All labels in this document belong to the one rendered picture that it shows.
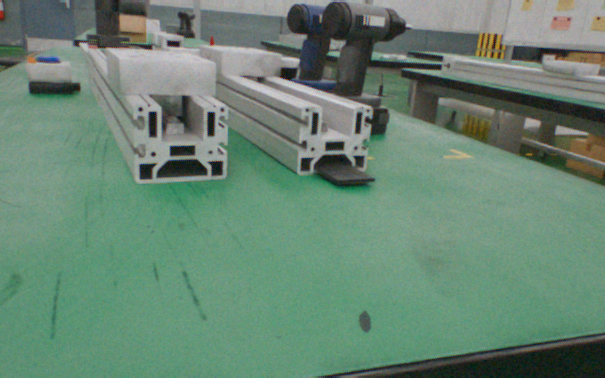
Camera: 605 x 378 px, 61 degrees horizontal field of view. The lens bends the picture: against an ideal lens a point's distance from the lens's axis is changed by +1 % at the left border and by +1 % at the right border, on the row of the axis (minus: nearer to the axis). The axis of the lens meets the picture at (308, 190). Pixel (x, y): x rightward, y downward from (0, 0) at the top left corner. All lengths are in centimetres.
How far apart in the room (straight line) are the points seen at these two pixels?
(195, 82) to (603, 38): 337
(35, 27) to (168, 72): 1178
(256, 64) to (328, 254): 56
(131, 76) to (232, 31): 1189
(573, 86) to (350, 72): 139
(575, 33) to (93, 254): 375
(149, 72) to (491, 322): 45
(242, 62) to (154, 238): 53
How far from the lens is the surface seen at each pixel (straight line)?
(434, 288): 39
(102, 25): 140
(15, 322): 34
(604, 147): 465
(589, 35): 389
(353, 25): 86
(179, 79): 63
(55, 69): 119
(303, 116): 61
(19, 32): 1247
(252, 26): 1260
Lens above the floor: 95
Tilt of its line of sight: 18 degrees down
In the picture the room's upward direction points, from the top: 5 degrees clockwise
